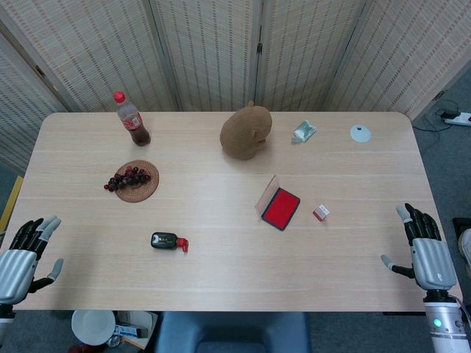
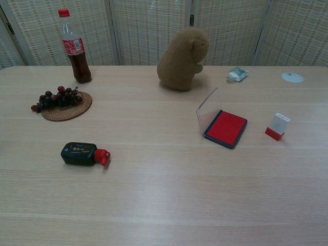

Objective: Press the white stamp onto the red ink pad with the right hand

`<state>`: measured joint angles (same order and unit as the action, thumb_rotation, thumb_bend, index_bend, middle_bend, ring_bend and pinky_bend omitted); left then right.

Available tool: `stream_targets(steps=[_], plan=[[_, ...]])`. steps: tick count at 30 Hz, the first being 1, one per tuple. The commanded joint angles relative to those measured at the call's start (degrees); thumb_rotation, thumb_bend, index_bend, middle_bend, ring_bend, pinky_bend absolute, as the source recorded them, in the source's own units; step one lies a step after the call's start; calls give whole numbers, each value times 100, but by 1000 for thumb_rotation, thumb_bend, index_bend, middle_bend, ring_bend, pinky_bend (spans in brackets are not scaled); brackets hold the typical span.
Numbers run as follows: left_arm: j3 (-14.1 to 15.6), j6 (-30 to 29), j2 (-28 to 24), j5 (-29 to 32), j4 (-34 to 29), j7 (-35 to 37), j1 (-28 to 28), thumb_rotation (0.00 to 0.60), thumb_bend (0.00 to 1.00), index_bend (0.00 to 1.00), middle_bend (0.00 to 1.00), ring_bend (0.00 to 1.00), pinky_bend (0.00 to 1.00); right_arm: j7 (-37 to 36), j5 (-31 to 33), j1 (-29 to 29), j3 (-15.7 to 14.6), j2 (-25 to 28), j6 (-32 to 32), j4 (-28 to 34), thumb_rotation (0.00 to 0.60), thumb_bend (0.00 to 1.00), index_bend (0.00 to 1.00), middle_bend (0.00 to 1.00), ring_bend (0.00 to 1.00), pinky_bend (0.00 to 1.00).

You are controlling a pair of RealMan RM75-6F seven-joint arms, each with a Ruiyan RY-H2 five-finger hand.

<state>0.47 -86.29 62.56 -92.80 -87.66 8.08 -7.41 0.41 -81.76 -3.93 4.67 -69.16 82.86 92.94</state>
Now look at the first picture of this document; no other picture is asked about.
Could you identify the cardboard box with clutter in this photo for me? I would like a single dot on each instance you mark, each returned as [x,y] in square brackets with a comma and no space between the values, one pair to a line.
[134,329]

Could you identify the white red stamp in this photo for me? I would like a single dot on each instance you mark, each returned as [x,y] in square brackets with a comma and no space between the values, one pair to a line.
[321,212]

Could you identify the round woven brown coaster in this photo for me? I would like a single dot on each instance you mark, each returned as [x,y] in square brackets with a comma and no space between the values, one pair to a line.
[141,191]

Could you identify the small tissue pack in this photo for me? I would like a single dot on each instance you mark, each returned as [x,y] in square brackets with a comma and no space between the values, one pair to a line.
[304,131]

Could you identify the black ink bottle red cap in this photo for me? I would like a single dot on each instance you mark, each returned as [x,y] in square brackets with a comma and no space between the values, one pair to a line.
[165,240]

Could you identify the white shoe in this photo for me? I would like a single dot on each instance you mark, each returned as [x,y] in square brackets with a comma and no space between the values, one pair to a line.
[465,244]

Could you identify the blue chair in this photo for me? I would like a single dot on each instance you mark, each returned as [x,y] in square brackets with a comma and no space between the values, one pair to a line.
[232,332]

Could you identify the woven folding screen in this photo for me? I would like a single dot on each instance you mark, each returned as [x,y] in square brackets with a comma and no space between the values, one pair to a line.
[213,51]

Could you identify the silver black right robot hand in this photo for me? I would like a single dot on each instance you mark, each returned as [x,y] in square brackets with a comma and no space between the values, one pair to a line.
[430,261]

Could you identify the brown plush toy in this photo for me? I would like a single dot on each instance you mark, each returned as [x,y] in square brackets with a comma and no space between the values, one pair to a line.
[244,132]

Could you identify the white bowl under table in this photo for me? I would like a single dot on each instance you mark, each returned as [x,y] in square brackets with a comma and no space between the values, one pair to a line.
[92,327]

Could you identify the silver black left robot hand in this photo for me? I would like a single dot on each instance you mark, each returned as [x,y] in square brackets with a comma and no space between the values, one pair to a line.
[16,264]

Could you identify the red ink pad case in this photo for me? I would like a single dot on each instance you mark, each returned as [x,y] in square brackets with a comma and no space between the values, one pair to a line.
[281,207]

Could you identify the dark red grape bunch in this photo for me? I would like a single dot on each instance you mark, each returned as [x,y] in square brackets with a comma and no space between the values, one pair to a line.
[127,179]

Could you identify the white power strip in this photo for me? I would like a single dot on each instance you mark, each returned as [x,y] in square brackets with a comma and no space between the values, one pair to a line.
[460,118]

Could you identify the cola bottle with red cap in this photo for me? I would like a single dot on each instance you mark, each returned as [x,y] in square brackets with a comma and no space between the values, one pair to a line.
[133,123]

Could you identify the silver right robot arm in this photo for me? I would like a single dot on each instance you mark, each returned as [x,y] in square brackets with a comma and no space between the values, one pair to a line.
[443,323]

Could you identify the white round grommet cover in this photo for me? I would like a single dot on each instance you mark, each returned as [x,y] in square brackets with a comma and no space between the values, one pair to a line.
[360,132]

